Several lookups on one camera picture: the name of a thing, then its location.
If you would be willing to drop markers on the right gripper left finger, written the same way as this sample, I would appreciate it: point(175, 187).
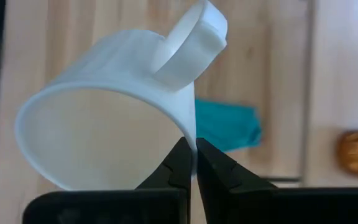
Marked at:
point(154, 205)

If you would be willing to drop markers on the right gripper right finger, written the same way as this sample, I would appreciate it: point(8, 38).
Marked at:
point(259, 205)

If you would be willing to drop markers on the white ceramic mug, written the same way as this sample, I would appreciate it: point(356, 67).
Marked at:
point(104, 137)

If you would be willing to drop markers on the teal microfiber cloth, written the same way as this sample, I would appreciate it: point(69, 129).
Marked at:
point(225, 124)

